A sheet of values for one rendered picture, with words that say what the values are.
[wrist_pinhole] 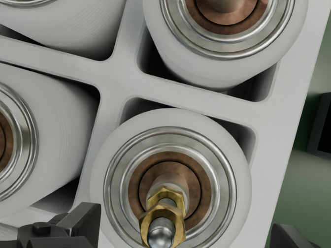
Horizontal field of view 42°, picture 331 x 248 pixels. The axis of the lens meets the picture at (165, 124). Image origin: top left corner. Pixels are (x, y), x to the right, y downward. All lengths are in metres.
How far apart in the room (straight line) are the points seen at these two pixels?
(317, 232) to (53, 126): 0.36
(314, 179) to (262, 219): 0.20
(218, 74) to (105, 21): 0.10
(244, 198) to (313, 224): 0.28
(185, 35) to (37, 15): 0.09
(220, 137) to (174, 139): 0.03
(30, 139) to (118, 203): 0.06
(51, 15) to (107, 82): 0.08
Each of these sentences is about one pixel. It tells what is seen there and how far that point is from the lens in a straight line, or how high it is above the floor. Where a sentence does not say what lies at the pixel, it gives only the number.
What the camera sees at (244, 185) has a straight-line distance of 0.25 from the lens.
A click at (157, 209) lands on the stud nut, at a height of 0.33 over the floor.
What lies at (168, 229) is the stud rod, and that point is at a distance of 0.16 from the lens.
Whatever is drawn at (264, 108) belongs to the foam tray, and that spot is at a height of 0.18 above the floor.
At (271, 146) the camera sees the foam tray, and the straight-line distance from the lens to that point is 0.32.
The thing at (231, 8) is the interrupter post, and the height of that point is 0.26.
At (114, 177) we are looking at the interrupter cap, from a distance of 0.25.
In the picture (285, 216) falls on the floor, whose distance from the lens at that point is 0.52.
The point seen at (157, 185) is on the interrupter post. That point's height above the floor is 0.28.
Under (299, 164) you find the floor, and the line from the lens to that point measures 0.52.
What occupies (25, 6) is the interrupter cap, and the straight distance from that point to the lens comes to 0.26.
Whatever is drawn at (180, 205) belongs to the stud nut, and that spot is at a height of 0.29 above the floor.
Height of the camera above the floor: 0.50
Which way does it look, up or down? 87 degrees down
